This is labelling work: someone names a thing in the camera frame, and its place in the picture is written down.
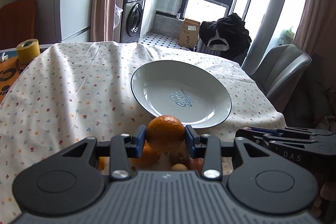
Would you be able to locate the grey leather chair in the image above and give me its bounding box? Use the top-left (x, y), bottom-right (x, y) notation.
top-left (251, 44), bottom-right (311, 112)

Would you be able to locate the red wooden chair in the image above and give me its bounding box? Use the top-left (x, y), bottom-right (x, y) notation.
top-left (0, 0), bottom-right (37, 50)

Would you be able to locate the floral white tablecloth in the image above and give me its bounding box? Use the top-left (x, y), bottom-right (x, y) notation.
top-left (1, 42), bottom-right (286, 223)

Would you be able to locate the white ceramic bowl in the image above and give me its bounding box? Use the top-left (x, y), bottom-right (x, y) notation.
top-left (130, 60), bottom-right (232, 128)

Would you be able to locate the silver washing machine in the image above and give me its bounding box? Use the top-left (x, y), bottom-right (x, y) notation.
top-left (120, 0), bottom-right (145, 43)

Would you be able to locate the large orange mandarin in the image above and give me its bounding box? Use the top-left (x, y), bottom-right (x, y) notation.
top-left (146, 115), bottom-right (185, 153)

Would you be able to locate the orange cat table mat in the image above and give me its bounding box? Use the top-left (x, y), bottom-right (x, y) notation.
top-left (0, 57), bottom-right (27, 102)

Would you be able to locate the cardboard box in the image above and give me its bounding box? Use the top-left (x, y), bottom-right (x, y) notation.
top-left (178, 18), bottom-right (201, 48)

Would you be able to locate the yellow tape roll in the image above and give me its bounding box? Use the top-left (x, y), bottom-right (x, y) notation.
top-left (16, 39), bottom-right (41, 65)

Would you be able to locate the right side curtain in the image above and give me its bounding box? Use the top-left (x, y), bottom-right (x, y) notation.
top-left (294, 0), bottom-right (335, 58)

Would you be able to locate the small orange kumquat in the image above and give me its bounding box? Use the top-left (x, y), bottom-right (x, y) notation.
top-left (97, 157), bottom-right (106, 170)

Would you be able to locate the black clothes pile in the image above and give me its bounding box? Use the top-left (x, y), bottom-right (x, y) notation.
top-left (199, 13), bottom-right (252, 64)

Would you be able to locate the white kitchen cabinet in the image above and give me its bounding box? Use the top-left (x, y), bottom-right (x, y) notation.
top-left (139, 0), bottom-right (158, 40)

